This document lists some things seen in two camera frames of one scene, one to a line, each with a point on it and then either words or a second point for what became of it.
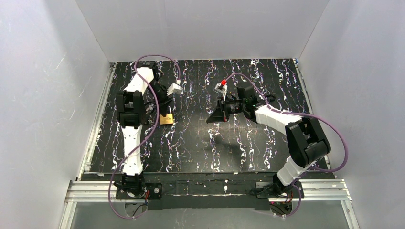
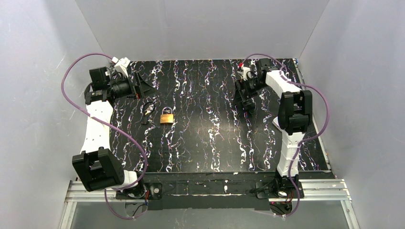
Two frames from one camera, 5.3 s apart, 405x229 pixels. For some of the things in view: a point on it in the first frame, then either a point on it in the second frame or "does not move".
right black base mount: x=276 y=189 does not move
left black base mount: x=152 y=191 does not move
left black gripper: x=162 y=105 → x=136 y=87
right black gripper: x=225 y=111 → x=246 y=89
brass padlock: x=167 y=119 does not move
